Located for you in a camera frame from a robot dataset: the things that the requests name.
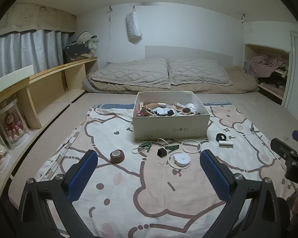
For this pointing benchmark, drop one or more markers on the white rectangular block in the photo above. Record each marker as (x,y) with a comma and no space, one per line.
(226,144)

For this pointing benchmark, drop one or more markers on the beige bedding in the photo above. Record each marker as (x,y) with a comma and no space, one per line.
(241,79)

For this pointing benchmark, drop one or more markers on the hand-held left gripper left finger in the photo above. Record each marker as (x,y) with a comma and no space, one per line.
(83,176)

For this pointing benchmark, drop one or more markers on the small black cube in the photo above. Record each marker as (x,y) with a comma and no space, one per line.
(162,152)

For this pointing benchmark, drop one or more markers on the white visor cap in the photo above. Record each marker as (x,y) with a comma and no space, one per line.
(84,36)

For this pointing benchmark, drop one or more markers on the black round puck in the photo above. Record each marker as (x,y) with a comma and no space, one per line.
(221,137)

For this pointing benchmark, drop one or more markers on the beige printed valance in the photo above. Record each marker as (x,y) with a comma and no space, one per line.
(32,17)

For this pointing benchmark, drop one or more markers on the grey curtain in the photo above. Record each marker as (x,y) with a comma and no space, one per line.
(27,49)

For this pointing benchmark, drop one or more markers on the white headboard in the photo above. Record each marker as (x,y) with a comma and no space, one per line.
(188,52)

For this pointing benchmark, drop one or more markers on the printed blanket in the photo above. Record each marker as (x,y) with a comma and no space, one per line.
(139,191)

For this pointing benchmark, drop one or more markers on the white hanging bag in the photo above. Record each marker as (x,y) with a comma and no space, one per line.
(133,27)

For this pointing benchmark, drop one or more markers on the white patterned cloth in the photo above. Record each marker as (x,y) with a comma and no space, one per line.
(192,106)

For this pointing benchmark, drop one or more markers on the brown tape roll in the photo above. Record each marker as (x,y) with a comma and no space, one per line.
(117,156)

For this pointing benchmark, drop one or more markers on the pile of clothes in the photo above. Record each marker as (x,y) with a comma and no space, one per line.
(265,64)

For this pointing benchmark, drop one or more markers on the white elastic loop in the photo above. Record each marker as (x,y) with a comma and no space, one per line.
(133,150)

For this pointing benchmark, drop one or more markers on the wall hook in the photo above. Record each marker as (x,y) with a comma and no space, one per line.
(242,17)
(110,8)
(134,7)

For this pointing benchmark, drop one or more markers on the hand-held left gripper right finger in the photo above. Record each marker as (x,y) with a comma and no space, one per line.
(214,176)

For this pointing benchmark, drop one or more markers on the tan tape roll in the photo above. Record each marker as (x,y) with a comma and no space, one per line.
(186,110)

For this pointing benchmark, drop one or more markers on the wooden shelf unit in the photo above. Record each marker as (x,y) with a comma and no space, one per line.
(47,84)

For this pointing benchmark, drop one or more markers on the white cardboard box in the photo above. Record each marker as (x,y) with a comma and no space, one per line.
(164,129)

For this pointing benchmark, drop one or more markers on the wooden closet niche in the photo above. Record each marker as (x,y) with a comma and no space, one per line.
(248,52)

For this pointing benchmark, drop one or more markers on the green plush bundle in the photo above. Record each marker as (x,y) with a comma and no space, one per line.
(93,43)

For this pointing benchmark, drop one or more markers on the white board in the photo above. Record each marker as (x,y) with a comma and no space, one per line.
(12,73)

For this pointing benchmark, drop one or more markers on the dark bag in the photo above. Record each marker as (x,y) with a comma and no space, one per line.
(73,52)

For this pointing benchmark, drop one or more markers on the green clip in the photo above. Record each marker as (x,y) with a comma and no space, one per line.
(147,145)
(172,147)

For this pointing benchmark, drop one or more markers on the grey quilted pillow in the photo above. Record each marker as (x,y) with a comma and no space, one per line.
(131,75)
(198,73)

